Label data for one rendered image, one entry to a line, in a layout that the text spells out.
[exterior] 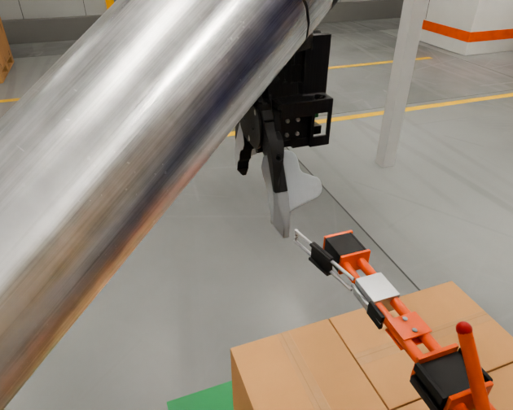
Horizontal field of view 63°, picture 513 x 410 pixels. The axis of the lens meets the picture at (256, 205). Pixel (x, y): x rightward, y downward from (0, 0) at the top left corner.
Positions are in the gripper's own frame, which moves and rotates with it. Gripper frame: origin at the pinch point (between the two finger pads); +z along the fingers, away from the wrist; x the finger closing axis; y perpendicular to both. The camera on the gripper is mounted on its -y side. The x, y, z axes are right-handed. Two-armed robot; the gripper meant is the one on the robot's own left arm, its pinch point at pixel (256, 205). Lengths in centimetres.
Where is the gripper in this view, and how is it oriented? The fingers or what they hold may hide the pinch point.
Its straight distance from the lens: 51.4
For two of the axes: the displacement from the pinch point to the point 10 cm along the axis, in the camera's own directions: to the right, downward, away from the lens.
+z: 0.0, 8.3, 5.5
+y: 9.4, -1.8, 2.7
